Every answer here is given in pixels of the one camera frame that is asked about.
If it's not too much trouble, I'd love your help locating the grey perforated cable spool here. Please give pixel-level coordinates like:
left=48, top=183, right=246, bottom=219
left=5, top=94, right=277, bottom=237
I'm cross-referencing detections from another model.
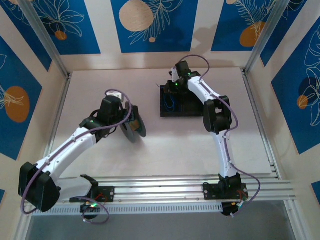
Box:
left=119, top=104, right=148, bottom=145

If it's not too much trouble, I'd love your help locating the black plastic tray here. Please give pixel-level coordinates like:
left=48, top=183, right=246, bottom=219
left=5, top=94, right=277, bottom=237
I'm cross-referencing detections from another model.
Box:
left=158, top=84, right=205, bottom=119

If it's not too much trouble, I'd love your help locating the blue cable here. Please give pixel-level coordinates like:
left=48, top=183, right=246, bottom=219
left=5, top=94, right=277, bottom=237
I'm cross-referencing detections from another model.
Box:
left=156, top=83, right=179, bottom=113

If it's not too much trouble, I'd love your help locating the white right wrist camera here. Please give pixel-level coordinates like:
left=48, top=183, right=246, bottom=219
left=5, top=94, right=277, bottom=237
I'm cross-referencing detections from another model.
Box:
left=169, top=66, right=180, bottom=83

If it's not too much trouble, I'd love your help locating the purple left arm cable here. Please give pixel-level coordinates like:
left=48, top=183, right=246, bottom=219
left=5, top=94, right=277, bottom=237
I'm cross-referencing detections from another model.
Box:
left=21, top=89, right=133, bottom=225

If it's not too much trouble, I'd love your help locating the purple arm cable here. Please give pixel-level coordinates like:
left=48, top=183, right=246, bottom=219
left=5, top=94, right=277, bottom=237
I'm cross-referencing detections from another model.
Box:
left=179, top=54, right=262, bottom=217
left=21, top=89, right=133, bottom=225

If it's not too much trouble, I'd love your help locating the aluminium table side rail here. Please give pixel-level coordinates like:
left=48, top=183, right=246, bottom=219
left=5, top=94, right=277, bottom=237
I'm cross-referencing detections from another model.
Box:
left=241, top=69, right=282, bottom=181
left=36, top=73, right=73, bottom=186

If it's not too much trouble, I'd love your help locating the aluminium frame post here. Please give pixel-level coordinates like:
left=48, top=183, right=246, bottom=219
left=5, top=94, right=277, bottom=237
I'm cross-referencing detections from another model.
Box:
left=243, top=0, right=293, bottom=75
left=18, top=0, right=71, bottom=78

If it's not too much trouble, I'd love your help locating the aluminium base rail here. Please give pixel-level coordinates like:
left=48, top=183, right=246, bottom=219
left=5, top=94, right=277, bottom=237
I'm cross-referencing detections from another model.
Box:
left=21, top=174, right=298, bottom=208

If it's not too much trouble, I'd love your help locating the white slotted cable duct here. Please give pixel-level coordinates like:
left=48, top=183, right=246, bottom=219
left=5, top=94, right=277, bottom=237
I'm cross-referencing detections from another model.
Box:
left=31, top=202, right=224, bottom=216

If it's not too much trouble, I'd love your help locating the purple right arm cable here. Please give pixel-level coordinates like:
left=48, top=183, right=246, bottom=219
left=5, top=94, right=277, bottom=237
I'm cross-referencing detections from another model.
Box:
left=179, top=54, right=262, bottom=217

